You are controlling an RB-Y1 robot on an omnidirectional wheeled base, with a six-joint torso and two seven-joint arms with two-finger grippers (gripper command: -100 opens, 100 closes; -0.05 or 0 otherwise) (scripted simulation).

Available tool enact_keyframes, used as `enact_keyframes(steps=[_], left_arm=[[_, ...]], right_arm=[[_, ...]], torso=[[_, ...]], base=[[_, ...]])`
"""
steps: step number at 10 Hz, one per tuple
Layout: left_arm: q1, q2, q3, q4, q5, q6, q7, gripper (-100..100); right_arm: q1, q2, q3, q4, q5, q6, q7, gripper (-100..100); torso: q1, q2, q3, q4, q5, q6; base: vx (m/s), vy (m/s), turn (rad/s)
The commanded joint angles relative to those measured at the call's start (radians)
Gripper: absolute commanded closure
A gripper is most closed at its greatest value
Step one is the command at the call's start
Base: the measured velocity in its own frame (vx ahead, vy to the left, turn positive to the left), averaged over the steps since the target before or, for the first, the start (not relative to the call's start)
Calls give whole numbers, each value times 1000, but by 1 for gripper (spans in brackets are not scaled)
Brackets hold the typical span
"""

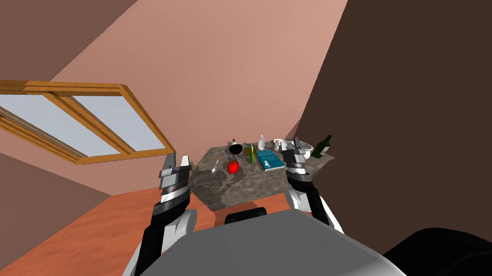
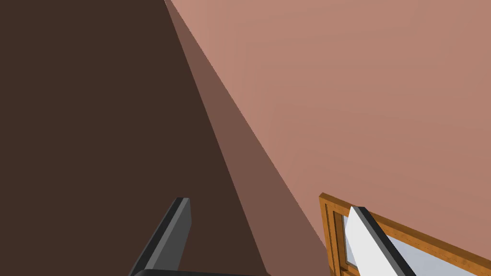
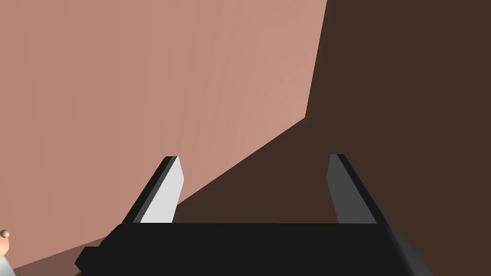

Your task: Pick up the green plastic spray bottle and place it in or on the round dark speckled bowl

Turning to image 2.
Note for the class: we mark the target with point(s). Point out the wooden framed window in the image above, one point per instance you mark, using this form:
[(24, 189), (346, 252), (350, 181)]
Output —
[(422, 255)]

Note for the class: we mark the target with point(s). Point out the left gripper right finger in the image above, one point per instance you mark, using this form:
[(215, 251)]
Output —
[(374, 245)]

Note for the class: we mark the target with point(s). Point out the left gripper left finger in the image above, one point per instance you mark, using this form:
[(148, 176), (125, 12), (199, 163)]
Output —
[(168, 239)]

